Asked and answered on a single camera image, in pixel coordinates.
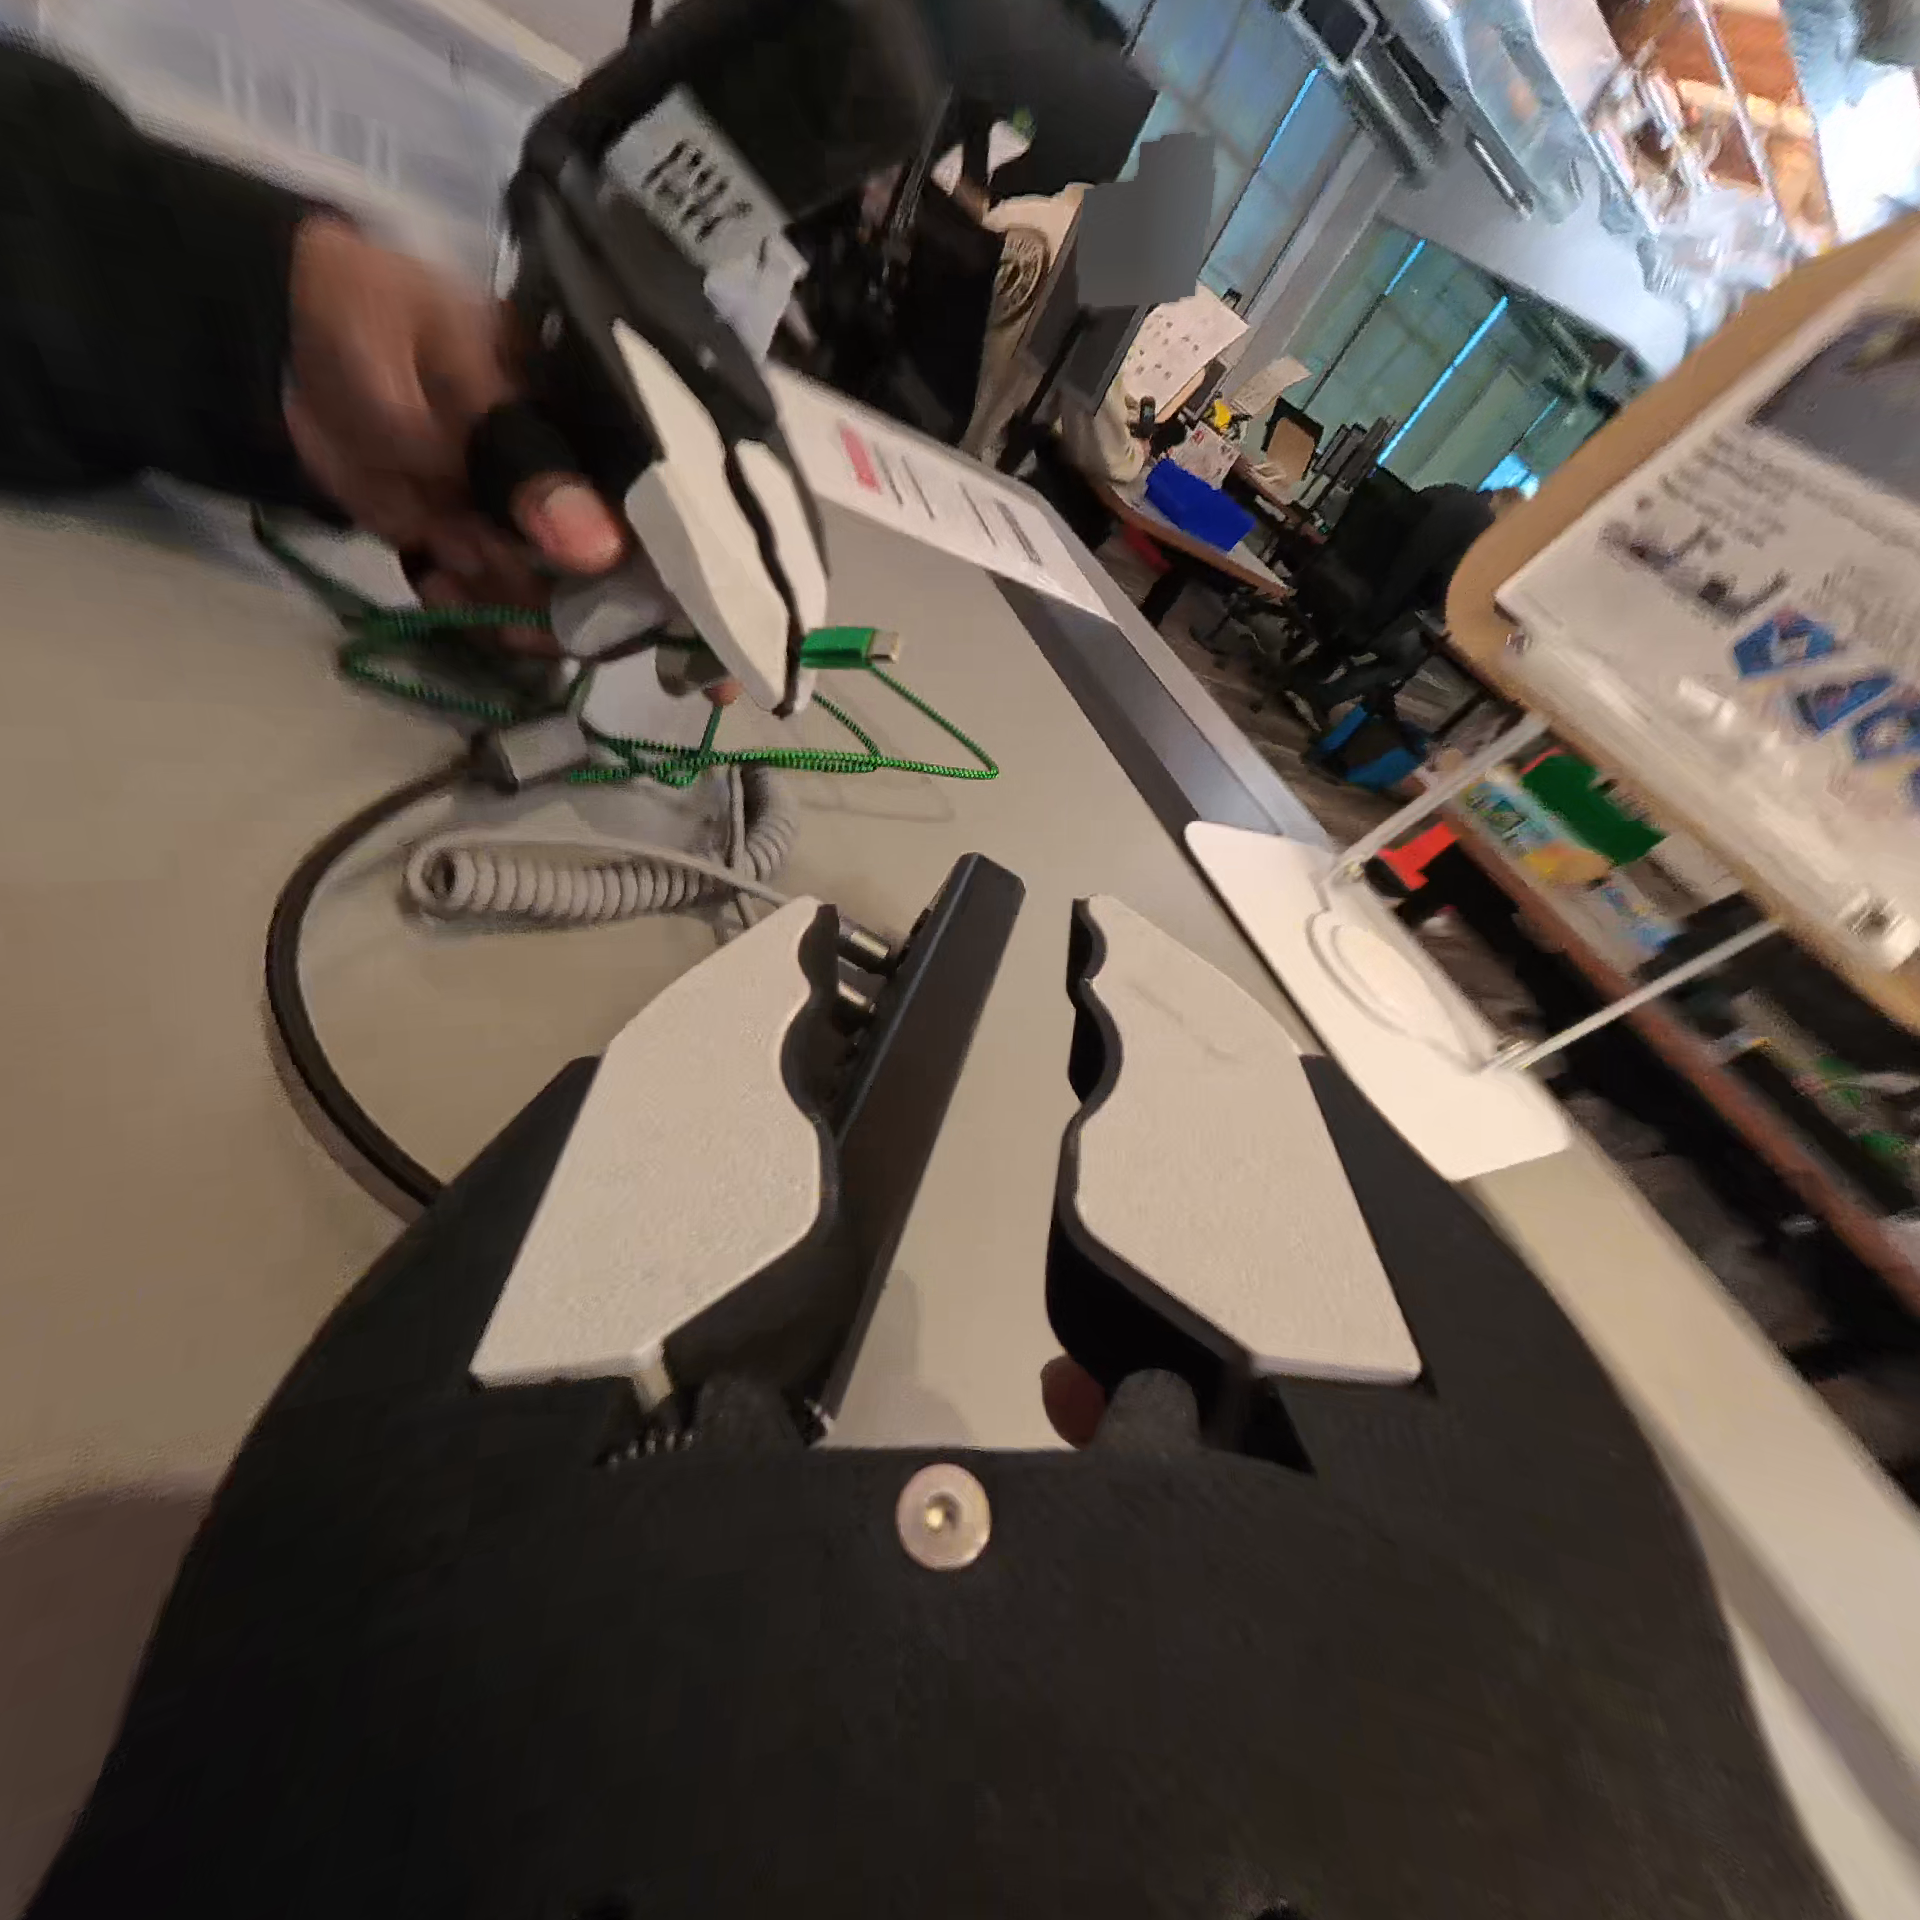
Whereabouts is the person's right hand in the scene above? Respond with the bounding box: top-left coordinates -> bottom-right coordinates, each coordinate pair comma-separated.
1038,1357 -> 1116,1459

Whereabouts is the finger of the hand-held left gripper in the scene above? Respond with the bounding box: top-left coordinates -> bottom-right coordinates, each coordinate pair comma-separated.
610,323 -> 797,719
734,444 -> 831,704

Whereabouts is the person's left forearm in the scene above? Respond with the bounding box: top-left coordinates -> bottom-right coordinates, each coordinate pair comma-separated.
0,46 -> 364,501

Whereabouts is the green cable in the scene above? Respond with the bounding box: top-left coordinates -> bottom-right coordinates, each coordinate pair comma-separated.
259,513 -> 1006,790

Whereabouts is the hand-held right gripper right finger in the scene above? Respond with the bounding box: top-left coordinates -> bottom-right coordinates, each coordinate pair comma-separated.
1042,895 -> 1426,1414

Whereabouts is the blue plastic bin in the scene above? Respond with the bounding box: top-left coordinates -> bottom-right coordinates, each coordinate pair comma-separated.
1145,455 -> 1261,551

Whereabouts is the black USB hub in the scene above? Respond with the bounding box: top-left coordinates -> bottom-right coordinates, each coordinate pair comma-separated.
802,852 -> 1028,1442

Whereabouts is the black braided USB cable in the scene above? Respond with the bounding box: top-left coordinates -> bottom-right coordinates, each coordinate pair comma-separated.
261,719 -> 587,1225

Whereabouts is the colourful toy box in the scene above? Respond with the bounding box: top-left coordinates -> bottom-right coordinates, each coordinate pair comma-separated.
1467,752 -> 1676,905

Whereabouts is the wooden desk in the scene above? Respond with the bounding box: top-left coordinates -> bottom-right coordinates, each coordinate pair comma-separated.
1083,466 -> 1294,606

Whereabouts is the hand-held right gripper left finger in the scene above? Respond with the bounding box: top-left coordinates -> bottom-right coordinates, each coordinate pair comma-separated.
475,895 -> 844,1414

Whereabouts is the long wooden-edged desk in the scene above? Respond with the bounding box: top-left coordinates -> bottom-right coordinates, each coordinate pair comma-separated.
1432,813 -> 1920,1308

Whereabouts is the paper sheet with red label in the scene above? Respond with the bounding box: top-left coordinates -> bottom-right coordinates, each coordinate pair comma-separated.
778,362 -> 1123,628

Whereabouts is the grey USB cable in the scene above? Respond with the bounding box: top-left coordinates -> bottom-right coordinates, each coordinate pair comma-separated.
405,769 -> 906,1034

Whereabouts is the black office chair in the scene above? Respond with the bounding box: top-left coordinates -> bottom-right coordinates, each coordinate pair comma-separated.
1286,473 -> 1505,729

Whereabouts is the silver ventilation duct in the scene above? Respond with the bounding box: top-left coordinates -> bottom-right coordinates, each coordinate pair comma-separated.
1294,0 -> 1613,221

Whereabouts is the person's left hand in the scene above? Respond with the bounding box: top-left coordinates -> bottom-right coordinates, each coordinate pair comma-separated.
285,214 -> 744,710

